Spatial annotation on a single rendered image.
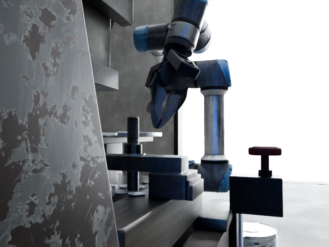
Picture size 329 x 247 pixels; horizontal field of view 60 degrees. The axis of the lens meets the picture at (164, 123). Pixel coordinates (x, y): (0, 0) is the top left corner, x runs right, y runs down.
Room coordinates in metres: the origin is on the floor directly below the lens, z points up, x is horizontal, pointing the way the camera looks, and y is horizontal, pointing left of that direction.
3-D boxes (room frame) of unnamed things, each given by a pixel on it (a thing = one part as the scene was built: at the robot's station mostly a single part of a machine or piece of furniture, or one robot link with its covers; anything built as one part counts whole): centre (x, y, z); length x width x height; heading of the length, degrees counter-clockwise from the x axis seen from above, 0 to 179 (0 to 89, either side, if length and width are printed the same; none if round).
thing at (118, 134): (0.57, 0.15, 0.78); 0.29 x 0.29 x 0.01
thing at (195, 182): (0.40, 0.04, 0.76); 0.17 x 0.06 x 0.10; 70
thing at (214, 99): (1.17, -0.20, 0.82); 0.15 x 0.12 x 0.55; 74
